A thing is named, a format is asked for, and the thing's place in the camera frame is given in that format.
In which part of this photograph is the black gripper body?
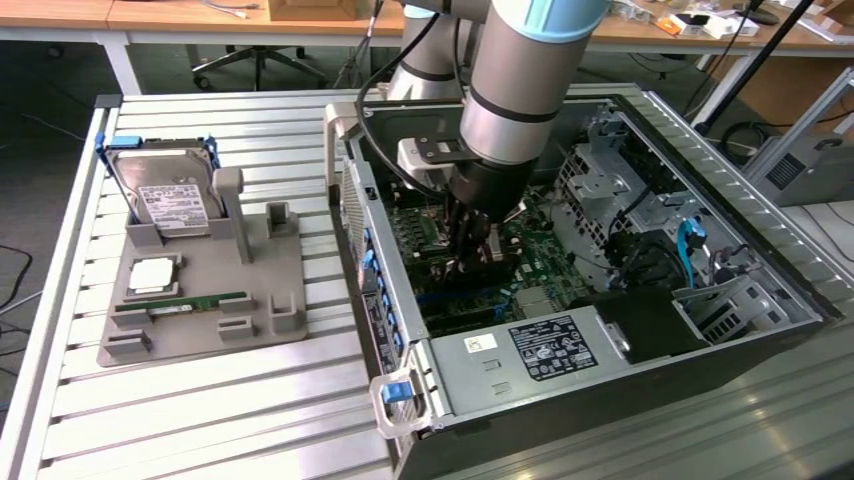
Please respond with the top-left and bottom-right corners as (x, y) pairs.
(447, 158), (543, 224)

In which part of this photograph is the graphics card with metal bracket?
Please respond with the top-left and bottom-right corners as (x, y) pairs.
(405, 222), (523, 301)

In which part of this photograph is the CPU socket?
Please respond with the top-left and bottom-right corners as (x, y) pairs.
(424, 204), (456, 247)

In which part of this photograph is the open metal socket cover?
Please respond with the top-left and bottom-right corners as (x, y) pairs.
(503, 195), (539, 225)

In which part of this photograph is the green motherboard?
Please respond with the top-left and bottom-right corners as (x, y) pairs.
(383, 174), (602, 337)

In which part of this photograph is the silver chipset heatsink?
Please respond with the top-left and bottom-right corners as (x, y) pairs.
(511, 288), (570, 316)

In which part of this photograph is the metal disk bay cage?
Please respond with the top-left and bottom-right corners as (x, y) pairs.
(552, 107), (702, 242)

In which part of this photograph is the black plastic air shroud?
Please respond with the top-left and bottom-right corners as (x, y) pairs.
(570, 287), (708, 366)

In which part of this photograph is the grey power supply unit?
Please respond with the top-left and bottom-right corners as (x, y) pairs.
(425, 304), (632, 419)

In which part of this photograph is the open black PC case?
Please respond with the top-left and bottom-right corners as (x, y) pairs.
(323, 89), (843, 480)

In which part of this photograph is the perforated metal disk bay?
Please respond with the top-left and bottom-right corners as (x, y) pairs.
(670, 273), (792, 347)

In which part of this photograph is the grey parts rack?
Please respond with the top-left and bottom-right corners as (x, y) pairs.
(96, 167), (309, 369)

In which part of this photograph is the green RAM stick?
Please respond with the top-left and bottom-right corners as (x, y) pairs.
(121, 294), (245, 316)

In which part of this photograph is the office chair star base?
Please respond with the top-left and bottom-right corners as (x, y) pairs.
(191, 44), (328, 92)

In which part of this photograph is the white device with black top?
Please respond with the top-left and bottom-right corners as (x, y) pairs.
(668, 12), (715, 37)

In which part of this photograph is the brown cardboard box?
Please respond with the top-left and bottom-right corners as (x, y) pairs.
(268, 0), (363, 22)

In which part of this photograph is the hard disk in blue caddy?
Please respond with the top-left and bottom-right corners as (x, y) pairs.
(96, 133), (223, 240)

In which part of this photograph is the black tripod pole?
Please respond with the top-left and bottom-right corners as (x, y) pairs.
(692, 0), (819, 131)

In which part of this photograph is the silver CPU chip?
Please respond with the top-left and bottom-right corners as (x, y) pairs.
(128, 258), (180, 295)

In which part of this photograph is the small white box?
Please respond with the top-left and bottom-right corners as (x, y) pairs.
(706, 18), (760, 40)

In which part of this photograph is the grey computer tower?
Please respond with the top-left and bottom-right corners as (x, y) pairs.
(759, 134), (854, 209)

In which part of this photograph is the black round stand base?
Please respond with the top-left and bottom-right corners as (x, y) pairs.
(730, 2), (779, 26)

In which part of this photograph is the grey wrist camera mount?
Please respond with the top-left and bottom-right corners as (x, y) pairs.
(396, 137), (483, 192)

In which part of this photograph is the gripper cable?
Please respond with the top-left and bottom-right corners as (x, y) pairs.
(355, 12), (461, 196)

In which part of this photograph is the blue disk wire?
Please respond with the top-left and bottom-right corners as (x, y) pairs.
(674, 217), (706, 291)

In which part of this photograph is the wooden desk white frame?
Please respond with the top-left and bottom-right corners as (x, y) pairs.
(0, 0), (408, 96)
(583, 0), (854, 126)

